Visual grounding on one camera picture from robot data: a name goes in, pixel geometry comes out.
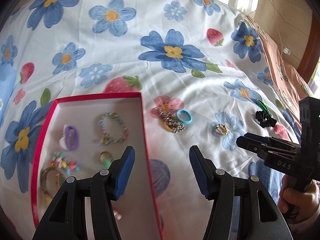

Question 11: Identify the colorful bead charm bracelet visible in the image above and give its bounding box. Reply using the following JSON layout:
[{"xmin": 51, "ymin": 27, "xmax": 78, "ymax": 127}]
[{"xmin": 49, "ymin": 151, "xmax": 81, "ymax": 176}]

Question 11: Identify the person's right hand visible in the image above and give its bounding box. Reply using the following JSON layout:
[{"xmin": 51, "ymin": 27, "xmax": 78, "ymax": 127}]
[{"xmin": 278, "ymin": 175, "xmax": 319, "ymax": 222}]

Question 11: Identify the green hair tie bow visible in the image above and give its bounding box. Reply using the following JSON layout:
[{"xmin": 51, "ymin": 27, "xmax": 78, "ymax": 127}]
[{"xmin": 101, "ymin": 154, "xmax": 113, "ymax": 169}]

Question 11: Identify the red shallow tray box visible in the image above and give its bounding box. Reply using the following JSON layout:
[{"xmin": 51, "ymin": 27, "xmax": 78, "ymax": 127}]
[{"xmin": 31, "ymin": 92, "xmax": 162, "ymax": 239}]

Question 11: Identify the black scrunchie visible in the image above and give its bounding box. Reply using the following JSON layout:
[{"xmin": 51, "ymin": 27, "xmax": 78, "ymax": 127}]
[{"xmin": 255, "ymin": 111, "xmax": 277, "ymax": 128}]

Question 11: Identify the pink patterned blanket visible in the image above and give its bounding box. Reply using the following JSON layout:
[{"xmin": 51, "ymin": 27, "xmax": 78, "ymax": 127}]
[{"xmin": 246, "ymin": 16, "xmax": 313, "ymax": 121}]

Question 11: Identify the silver chain bracelet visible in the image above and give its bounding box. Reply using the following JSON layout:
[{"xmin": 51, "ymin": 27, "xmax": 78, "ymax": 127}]
[{"xmin": 158, "ymin": 108, "xmax": 186, "ymax": 133}]

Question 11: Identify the light blue pillow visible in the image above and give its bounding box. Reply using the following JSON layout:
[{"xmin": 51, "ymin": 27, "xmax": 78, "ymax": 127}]
[{"xmin": 0, "ymin": 63, "xmax": 17, "ymax": 126}]

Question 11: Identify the purple hair tie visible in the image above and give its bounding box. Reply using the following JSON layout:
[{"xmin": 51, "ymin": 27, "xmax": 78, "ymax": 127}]
[{"xmin": 62, "ymin": 125, "xmax": 80, "ymax": 151}]

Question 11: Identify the light blue hair tie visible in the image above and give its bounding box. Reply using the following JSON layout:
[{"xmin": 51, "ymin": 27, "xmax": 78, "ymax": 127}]
[{"xmin": 176, "ymin": 109, "xmax": 193, "ymax": 125}]

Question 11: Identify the white floral bed sheet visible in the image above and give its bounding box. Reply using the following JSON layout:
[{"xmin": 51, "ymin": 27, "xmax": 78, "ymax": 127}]
[{"xmin": 1, "ymin": 0, "xmax": 301, "ymax": 239}]

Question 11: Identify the gold ring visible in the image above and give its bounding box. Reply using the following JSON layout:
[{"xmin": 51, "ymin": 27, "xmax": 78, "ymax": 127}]
[{"xmin": 98, "ymin": 151, "xmax": 113, "ymax": 164}]

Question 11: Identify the gold wrist watch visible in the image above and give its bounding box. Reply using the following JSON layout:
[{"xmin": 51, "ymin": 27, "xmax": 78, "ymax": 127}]
[{"xmin": 40, "ymin": 167, "xmax": 65, "ymax": 207}]

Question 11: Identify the pastel beaded bracelet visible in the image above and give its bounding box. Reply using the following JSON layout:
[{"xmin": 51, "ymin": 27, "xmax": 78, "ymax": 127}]
[{"xmin": 97, "ymin": 112, "xmax": 129, "ymax": 146}]

